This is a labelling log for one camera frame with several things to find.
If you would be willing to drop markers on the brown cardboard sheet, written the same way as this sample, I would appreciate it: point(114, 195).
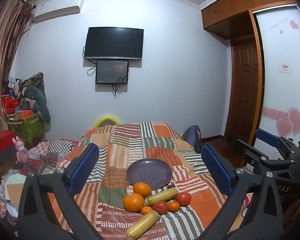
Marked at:
point(13, 192)

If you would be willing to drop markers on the pink plush toy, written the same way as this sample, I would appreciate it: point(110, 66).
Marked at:
point(21, 150)

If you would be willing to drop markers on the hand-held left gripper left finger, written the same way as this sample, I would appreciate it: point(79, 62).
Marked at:
point(86, 165)

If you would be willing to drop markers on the striped brown curtain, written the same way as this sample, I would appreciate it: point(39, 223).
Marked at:
point(5, 50)

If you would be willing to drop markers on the pale green round lid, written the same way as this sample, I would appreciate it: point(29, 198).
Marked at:
point(16, 178)

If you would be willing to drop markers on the brown wooden door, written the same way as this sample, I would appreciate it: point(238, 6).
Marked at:
point(243, 92)

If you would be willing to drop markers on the dark patterned cloth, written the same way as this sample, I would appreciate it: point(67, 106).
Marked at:
point(36, 80)

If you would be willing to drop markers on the checked cloth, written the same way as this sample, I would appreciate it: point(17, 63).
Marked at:
point(60, 146)

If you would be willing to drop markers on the purple round plate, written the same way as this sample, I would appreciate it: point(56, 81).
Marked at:
point(150, 171)

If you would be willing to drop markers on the blue backpack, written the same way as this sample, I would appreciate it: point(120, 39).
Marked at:
point(191, 136)

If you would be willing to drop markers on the dark red date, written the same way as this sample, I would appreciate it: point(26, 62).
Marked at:
point(171, 186)

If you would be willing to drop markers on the white air conditioner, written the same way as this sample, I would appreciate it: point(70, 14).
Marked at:
point(57, 7)

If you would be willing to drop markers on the wall-mounted black television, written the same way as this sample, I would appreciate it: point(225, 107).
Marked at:
point(113, 42)

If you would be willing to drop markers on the large orange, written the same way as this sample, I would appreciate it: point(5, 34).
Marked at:
point(142, 189)
point(133, 202)

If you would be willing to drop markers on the red bag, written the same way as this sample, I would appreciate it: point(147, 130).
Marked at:
point(10, 105)

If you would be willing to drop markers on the small tangerine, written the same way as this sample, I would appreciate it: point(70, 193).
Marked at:
point(174, 206)
point(146, 209)

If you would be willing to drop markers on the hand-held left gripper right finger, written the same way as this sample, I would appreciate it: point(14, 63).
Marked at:
point(216, 167)

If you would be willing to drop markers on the yellow corn cob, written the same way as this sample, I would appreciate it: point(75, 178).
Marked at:
point(162, 196)
point(143, 224)

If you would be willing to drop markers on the wooden overhead cabinets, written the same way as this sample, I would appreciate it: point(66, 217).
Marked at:
point(230, 7)

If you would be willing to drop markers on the small black monitor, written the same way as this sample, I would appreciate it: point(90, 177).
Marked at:
point(111, 72)

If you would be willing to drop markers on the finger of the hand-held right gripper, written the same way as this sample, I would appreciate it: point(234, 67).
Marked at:
point(250, 155)
point(266, 138)

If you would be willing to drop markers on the red box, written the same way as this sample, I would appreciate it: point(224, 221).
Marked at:
point(1, 142)

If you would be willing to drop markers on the red tomato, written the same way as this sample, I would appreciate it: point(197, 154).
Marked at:
point(183, 198)
point(160, 207)

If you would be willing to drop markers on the green storage box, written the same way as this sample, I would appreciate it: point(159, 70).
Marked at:
point(27, 128)

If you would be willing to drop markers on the striped patchwork blanket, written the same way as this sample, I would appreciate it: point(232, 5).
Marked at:
point(130, 145)

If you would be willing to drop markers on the white heart-print sliding door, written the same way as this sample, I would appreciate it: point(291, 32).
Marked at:
point(282, 67)

